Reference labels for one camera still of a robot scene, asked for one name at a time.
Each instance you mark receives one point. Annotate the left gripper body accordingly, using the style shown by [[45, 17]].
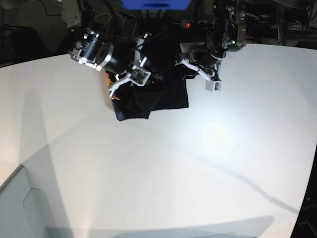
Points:
[[196, 62]]

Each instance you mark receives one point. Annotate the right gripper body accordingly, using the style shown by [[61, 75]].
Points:
[[128, 70]]

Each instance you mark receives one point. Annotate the black T-shirt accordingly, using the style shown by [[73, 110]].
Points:
[[164, 90]]

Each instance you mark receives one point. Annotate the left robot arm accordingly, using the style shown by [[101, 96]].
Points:
[[207, 42]]

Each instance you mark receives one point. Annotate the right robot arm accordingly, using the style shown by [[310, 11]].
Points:
[[105, 46]]

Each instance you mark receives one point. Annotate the black power strip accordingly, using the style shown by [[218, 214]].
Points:
[[191, 24]]

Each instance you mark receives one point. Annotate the blue plastic box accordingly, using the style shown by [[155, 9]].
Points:
[[155, 4]]

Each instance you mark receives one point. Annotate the grey panel bottom left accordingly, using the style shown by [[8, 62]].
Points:
[[25, 211]]

